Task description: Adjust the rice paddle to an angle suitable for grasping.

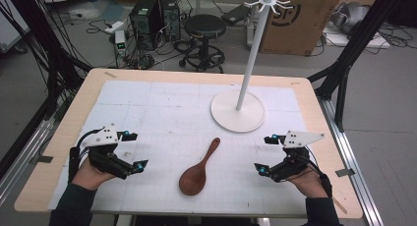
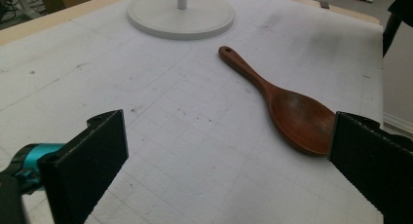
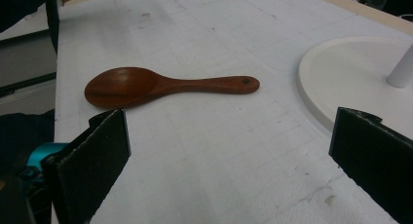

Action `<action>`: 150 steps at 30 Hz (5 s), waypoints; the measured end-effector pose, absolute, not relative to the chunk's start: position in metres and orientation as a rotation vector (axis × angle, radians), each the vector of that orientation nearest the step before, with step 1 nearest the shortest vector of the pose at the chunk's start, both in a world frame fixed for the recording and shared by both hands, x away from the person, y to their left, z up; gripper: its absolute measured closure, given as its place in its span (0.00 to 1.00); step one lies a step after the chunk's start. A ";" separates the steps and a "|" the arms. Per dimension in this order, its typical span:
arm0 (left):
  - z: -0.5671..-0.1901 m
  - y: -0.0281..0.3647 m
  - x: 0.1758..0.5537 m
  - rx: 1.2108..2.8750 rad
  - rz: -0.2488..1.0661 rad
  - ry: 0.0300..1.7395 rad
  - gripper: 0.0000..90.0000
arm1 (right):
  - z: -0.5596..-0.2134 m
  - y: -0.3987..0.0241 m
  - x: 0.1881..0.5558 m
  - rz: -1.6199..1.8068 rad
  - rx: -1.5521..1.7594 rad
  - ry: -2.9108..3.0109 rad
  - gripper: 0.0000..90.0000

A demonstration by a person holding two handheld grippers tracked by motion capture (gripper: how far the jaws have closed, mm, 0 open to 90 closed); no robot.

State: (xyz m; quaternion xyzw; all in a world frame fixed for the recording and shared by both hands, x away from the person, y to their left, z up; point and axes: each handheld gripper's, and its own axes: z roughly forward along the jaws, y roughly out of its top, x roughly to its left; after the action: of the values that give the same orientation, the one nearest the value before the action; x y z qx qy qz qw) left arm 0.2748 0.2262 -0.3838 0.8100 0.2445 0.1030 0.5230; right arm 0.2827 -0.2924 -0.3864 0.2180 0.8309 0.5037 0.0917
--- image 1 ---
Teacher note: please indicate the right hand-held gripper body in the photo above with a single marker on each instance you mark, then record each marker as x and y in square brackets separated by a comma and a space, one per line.
[293, 160]

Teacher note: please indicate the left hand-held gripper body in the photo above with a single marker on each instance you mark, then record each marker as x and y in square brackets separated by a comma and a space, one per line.
[103, 155]

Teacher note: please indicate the white hook rack stand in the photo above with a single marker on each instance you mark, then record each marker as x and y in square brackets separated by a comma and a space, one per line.
[237, 118]

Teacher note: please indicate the brown wooden spoon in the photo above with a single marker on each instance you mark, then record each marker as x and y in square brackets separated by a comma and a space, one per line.
[193, 180]

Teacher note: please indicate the person's left hand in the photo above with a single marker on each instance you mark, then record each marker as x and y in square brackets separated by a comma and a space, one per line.
[88, 178]

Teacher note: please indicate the person's right hand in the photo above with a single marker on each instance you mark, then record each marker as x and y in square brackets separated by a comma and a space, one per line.
[309, 183]

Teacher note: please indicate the white grid mat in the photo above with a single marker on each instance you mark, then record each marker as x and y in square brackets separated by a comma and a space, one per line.
[170, 114]

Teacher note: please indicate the grey tape piece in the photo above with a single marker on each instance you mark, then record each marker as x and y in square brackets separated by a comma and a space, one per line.
[345, 172]
[45, 159]

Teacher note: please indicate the brown tape piece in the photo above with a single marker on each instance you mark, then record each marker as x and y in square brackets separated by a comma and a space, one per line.
[340, 205]
[110, 74]

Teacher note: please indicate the white device with green display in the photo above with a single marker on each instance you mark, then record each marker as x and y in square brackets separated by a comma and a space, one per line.
[120, 41]

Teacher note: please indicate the white power strip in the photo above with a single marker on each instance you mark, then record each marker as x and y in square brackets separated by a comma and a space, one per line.
[114, 27]

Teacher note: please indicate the large black computer tower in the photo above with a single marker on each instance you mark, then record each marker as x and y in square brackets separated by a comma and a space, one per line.
[146, 21]

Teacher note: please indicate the large cardboard box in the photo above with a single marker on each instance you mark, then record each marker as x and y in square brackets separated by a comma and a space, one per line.
[305, 26]

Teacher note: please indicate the slim black computer tower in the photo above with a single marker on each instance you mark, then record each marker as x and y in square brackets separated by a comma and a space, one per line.
[170, 18]

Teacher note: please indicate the white flat board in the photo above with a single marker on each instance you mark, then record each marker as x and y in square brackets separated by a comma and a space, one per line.
[357, 39]

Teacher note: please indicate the black flat device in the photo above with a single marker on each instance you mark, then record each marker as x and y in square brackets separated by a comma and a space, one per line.
[235, 14]

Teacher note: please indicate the black round stool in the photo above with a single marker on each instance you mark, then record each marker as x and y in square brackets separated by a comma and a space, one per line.
[205, 26]

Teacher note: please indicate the grey bag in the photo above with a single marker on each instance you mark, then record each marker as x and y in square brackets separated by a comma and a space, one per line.
[350, 16]

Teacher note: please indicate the aluminium rail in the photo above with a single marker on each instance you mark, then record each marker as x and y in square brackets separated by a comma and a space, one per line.
[19, 160]
[354, 167]

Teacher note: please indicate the black metal frame stand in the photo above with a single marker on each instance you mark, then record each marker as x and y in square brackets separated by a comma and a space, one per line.
[359, 39]
[49, 45]

